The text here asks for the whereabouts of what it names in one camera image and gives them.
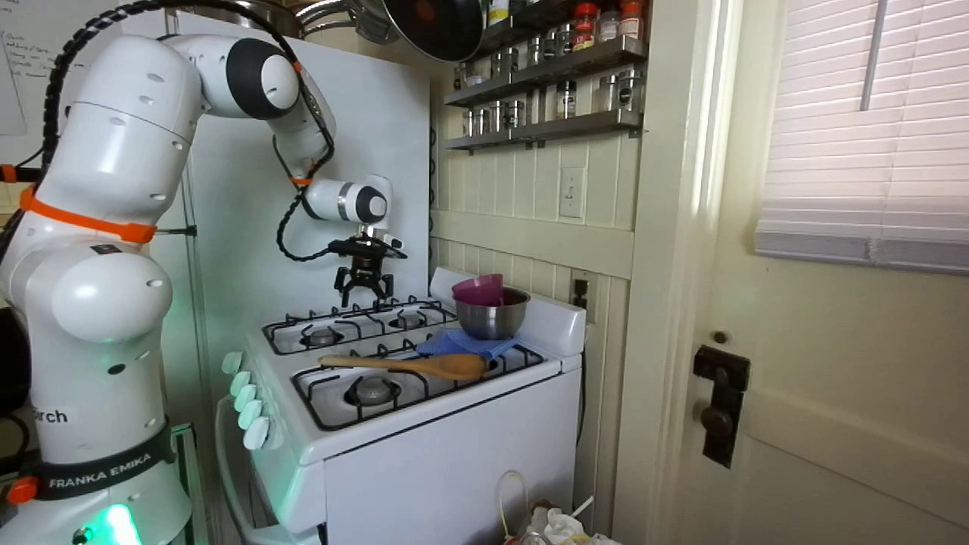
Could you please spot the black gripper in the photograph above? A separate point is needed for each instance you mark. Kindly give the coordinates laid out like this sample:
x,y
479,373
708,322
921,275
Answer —
x,y
367,271

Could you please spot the black stove grating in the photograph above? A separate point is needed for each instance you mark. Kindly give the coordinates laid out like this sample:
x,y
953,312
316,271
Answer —
x,y
363,325
306,400

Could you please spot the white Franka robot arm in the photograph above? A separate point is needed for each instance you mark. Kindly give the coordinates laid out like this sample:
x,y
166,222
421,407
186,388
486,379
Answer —
x,y
99,302

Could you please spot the round stove burner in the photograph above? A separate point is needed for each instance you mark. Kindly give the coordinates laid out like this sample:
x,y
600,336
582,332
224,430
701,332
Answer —
x,y
322,336
371,392
408,318

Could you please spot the purple plastic cup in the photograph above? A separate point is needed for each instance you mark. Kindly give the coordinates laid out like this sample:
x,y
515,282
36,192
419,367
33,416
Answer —
x,y
476,290

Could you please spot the wooden spoon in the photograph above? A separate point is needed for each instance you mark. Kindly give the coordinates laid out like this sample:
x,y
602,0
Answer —
x,y
454,367

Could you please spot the steel mixing bowl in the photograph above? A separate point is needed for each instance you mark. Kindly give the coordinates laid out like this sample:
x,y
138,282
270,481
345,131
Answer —
x,y
490,318

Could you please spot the white stove knob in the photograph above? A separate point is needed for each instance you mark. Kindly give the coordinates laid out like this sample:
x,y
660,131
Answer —
x,y
231,361
250,416
241,383
243,398
254,433

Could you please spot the white refrigerator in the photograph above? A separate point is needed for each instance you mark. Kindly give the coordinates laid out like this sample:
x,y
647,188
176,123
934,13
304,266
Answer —
x,y
395,123

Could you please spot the white gas stove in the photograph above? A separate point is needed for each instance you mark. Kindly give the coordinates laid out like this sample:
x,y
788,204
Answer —
x,y
442,464

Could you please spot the dark spice shelf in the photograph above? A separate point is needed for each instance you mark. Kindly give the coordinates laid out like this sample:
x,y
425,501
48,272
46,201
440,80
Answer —
x,y
547,72
547,131

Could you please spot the black frying pan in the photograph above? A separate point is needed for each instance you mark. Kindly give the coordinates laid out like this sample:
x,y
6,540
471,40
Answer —
x,y
440,25

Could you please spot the hanging steel pot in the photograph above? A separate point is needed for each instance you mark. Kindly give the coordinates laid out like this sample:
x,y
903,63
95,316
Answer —
x,y
335,15

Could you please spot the drinking straw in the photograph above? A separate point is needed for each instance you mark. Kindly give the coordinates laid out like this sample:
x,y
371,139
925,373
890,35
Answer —
x,y
582,506

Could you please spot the red lid spice jar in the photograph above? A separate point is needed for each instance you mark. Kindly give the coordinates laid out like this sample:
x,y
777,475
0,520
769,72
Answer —
x,y
630,19
582,25

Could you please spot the black door lock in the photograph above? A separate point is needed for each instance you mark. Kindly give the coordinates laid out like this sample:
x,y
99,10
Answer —
x,y
720,402

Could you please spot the white paper note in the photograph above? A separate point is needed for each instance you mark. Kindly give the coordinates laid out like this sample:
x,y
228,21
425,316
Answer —
x,y
15,70

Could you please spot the cream panel door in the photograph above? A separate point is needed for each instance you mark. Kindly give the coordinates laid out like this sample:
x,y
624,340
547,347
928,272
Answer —
x,y
859,402

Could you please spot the white window blind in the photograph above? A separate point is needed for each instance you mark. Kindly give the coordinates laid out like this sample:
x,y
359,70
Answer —
x,y
866,131

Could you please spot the blind wand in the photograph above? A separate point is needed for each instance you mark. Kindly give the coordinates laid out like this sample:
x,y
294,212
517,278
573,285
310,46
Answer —
x,y
872,55

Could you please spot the black wall outlet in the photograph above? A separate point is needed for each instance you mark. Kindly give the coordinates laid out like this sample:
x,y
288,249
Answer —
x,y
579,290

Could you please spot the white wall switch plate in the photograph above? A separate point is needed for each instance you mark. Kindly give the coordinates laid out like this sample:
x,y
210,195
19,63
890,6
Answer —
x,y
570,192

